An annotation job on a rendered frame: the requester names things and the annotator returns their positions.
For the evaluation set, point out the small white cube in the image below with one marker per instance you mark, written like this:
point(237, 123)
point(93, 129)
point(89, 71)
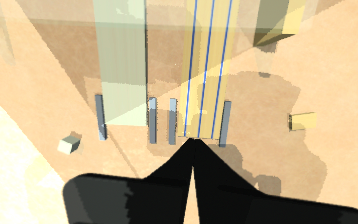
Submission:
point(69, 144)

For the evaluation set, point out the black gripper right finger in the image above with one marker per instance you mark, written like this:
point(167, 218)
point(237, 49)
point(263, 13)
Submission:
point(224, 197)

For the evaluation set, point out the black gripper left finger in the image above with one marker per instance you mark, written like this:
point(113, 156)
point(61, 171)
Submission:
point(159, 198)

